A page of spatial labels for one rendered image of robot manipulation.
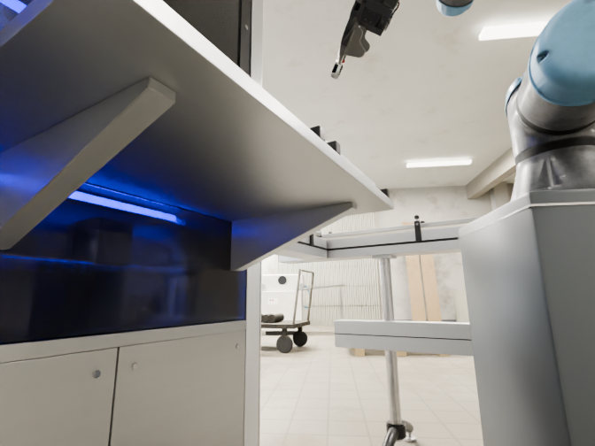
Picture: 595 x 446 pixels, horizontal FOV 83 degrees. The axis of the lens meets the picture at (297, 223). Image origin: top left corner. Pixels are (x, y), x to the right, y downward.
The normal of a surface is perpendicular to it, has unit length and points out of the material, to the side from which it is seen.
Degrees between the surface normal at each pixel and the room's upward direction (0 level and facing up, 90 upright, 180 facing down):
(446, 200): 90
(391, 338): 90
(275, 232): 90
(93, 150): 160
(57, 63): 180
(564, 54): 95
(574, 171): 72
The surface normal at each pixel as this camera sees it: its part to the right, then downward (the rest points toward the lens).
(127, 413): 0.86, -0.12
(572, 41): -0.47, -0.08
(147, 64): 0.01, 0.98
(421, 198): -0.11, -0.21
